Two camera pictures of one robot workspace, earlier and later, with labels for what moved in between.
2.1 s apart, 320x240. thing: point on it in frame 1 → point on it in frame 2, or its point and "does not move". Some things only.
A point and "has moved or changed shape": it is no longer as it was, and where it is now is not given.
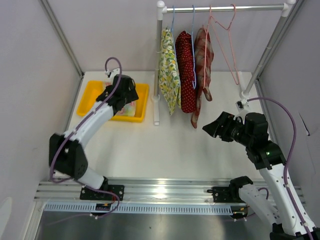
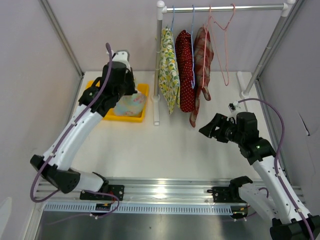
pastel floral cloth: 128,110 has moved or changed shape
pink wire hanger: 210,17 does not move
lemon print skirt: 169,83 does not move
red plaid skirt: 204,61 does not move
